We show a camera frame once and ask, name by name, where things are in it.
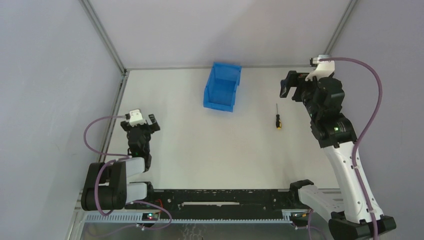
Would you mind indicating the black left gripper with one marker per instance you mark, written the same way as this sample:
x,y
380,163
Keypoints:
x,y
139,128

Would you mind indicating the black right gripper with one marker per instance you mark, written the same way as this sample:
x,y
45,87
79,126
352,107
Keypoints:
x,y
298,88

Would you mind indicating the black yellow screwdriver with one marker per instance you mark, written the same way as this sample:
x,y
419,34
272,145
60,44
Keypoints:
x,y
278,123

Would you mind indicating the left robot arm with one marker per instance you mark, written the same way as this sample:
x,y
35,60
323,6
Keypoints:
x,y
107,186

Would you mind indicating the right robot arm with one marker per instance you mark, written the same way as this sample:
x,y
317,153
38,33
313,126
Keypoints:
x,y
359,217

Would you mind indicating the blue plastic bin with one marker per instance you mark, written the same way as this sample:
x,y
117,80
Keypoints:
x,y
221,87

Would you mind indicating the small electronics board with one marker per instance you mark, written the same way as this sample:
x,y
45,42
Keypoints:
x,y
149,217

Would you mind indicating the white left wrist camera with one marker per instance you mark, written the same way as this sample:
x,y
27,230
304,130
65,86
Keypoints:
x,y
136,118

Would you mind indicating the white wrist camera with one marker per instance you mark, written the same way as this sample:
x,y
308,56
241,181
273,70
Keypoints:
x,y
322,67
136,118

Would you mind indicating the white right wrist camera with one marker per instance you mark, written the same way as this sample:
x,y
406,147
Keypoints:
x,y
322,67

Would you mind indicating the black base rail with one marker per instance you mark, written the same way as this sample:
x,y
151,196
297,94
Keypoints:
x,y
225,202

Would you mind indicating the grey slotted cable duct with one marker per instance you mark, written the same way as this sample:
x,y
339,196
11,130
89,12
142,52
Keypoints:
x,y
135,217

